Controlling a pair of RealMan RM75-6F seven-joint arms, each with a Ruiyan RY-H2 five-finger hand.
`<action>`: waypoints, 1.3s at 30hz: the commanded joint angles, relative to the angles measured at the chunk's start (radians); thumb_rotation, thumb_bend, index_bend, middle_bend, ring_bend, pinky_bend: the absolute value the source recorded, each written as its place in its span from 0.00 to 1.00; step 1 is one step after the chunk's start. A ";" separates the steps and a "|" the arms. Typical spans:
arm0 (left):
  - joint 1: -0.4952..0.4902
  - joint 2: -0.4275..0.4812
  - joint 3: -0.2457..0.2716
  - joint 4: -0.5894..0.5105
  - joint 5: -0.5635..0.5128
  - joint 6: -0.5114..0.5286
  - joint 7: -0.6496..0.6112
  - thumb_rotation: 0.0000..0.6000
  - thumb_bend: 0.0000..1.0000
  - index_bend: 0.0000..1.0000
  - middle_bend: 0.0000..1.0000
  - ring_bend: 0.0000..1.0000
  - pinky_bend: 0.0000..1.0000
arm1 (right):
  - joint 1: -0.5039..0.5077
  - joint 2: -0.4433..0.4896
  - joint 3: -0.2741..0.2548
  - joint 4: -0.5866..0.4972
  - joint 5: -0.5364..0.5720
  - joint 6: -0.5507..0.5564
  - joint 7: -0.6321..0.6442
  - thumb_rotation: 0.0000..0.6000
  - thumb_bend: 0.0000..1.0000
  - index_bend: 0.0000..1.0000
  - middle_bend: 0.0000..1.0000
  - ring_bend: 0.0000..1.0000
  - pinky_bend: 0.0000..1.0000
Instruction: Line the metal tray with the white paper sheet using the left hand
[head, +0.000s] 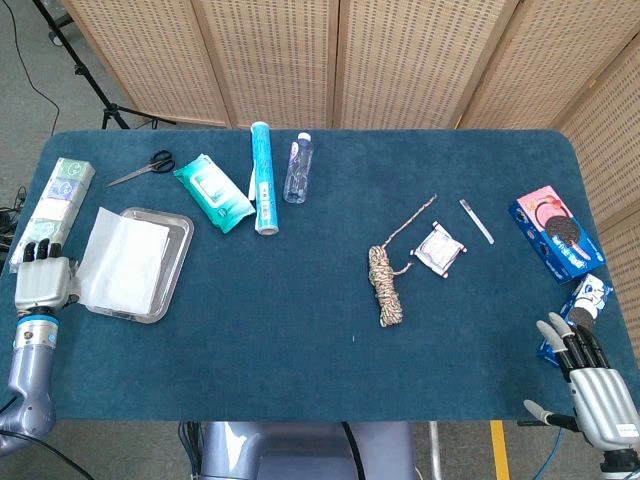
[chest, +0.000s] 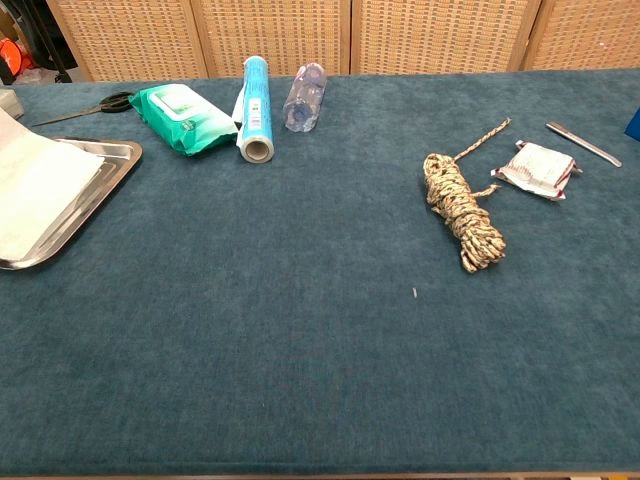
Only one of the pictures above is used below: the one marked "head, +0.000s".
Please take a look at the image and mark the black cable bundle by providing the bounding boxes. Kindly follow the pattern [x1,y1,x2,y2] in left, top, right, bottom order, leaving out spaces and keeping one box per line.
[0,185,26,261]

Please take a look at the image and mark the white paper sheet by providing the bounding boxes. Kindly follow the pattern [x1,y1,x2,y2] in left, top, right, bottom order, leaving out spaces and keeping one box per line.
[75,206,172,317]

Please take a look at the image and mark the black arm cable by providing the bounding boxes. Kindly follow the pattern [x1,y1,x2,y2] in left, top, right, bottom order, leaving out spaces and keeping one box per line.
[0,429,96,480]

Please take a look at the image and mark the silver metal tray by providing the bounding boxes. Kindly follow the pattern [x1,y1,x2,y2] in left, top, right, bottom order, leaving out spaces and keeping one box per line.
[87,207,195,325]

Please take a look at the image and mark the grey robot torso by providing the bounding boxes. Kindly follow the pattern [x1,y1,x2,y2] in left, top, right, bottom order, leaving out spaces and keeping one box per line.
[197,421,419,480]

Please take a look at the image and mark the blue cling film roll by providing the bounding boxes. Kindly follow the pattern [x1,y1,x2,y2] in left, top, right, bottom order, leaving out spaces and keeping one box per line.
[249,121,280,236]

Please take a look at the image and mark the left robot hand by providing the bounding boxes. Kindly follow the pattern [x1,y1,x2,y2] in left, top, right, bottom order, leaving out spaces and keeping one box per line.
[13,238,81,316]

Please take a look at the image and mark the blue cable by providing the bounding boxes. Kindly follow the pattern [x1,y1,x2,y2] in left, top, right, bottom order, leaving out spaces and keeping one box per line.
[532,429,566,480]

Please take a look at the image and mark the tissue packs multipack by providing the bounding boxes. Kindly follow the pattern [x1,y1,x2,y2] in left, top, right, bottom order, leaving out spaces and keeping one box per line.
[9,157,96,274]

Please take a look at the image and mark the blue white Oreo box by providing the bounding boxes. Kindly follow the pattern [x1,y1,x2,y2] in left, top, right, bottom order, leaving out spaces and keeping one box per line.
[536,272,615,369]

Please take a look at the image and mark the black-handled scissors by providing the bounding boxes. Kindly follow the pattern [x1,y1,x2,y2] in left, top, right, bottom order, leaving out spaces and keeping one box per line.
[105,149,176,189]

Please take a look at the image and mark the clear plastic water bottle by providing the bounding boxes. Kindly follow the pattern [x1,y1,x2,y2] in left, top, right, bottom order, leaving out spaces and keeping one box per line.
[282,131,314,205]

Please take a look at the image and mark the teal table cloth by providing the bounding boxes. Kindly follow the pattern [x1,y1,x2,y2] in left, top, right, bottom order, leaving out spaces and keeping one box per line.
[0,128,632,424]

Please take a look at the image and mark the black floor cable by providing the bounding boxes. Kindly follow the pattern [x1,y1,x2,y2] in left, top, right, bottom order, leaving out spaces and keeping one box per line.
[10,0,61,137]

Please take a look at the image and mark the white red snack packet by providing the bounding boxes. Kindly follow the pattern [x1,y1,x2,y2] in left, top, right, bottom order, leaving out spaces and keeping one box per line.
[409,220,469,278]

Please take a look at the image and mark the pink blue Oreo box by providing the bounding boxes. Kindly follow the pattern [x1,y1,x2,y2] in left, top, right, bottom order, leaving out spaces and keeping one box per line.
[508,185,607,286]

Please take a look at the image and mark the beige braided rope bundle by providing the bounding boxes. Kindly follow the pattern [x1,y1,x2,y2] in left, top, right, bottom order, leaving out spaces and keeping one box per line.
[368,194,439,328]

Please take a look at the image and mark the green wet wipes pack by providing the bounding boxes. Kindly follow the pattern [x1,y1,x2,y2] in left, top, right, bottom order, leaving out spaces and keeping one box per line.
[172,153,257,235]

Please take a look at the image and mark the black tripod stand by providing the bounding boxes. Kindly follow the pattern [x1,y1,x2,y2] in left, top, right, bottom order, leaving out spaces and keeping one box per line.
[32,0,177,131]

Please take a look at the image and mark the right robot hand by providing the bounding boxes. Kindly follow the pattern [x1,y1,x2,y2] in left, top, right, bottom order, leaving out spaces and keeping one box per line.
[523,312,640,454]

